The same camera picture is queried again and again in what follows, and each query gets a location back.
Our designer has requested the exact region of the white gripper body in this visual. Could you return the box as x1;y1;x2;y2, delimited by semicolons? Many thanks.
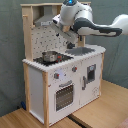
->
53;20;76;49

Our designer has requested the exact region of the small metal pot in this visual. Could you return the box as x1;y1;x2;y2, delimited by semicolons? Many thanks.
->
42;51;57;62

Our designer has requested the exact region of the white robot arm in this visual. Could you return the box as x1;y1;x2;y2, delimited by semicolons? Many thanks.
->
52;0;128;43

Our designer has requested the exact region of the wooden toy kitchen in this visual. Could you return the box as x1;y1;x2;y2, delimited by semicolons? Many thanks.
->
22;3;105;128

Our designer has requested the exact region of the grey toy sink basin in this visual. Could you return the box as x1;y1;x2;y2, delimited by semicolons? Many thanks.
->
66;47;94;56

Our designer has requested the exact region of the right red stove knob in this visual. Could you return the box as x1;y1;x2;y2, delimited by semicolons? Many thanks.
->
71;66;78;73

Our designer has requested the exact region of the red stove knob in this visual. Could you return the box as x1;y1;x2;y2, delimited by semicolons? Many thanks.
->
71;66;78;73
54;73;60;79

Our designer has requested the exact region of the grey range hood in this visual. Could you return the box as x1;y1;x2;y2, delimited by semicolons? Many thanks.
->
34;5;57;27

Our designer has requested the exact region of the grey toy dishwasher panel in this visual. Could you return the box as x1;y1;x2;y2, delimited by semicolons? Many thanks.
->
87;65;96;83

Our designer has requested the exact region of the left red stove knob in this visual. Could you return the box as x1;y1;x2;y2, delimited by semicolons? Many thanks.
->
54;73;60;79

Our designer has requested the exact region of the toy oven door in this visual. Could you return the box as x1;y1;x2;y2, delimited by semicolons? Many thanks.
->
55;83;74;111

